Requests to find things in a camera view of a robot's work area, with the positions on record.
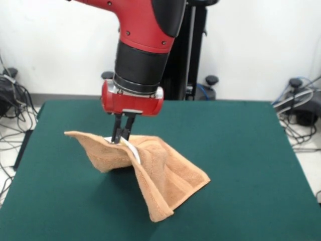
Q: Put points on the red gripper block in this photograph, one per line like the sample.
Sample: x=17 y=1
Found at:
x=130 y=104

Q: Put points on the tan terry towel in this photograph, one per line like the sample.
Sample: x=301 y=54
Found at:
x=170 y=180

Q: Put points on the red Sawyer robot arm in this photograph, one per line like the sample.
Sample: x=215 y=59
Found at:
x=145 y=37

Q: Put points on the dark green table cloth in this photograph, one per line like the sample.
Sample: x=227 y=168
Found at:
x=75 y=200

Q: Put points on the black pedestal leg with knob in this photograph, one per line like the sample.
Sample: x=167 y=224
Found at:
x=212 y=79
x=106 y=75

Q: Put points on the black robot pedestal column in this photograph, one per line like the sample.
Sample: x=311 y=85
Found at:
x=190 y=50

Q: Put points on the black pedestal foot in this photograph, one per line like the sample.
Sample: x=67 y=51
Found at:
x=295 y=82
x=10 y=71

